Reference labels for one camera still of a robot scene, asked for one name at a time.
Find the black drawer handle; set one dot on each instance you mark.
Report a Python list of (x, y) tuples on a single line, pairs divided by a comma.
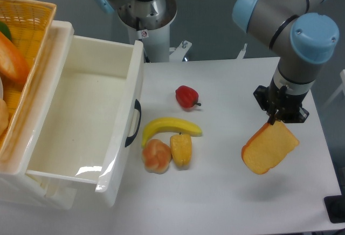
[(136, 122)]

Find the yellow woven basket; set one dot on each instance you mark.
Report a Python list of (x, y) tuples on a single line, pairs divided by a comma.
[(29, 22)]

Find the orange bread slice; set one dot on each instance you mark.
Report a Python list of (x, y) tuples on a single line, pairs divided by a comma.
[(268, 147)]

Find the knotted bread roll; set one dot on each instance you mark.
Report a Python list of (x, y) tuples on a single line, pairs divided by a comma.
[(156, 156)]

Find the green vegetable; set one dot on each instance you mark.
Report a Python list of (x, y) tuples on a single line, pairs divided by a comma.
[(5, 30)]

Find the white frame at right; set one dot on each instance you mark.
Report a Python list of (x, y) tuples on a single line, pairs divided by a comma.
[(337, 92)]

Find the yellow banana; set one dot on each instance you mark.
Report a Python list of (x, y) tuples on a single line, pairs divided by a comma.
[(169, 124)]

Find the red bell pepper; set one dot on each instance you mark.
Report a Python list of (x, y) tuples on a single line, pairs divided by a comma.
[(187, 97)]

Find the open white upper drawer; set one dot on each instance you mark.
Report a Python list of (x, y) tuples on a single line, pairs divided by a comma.
[(91, 115)]

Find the orange baguette loaf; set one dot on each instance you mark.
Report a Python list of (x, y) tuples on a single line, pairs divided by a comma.
[(13, 63)]

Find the white drawer cabinet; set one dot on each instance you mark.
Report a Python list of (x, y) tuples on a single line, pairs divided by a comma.
[(25, 174)]

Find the black device at edge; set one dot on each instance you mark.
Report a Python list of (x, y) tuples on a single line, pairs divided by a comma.
[(335, 208)]

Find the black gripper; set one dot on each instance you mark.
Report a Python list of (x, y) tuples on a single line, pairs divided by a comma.
[(279, 105)]

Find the yellow bell pepper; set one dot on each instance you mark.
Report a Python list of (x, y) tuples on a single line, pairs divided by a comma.
[(181, 149)]

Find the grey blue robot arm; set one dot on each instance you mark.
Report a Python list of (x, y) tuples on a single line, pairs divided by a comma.
[(304, 41)]

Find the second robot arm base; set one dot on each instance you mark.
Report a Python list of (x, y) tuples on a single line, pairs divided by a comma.
[(141, 14)]

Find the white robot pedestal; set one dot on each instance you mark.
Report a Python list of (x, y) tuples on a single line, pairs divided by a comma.
[(156, 45)]

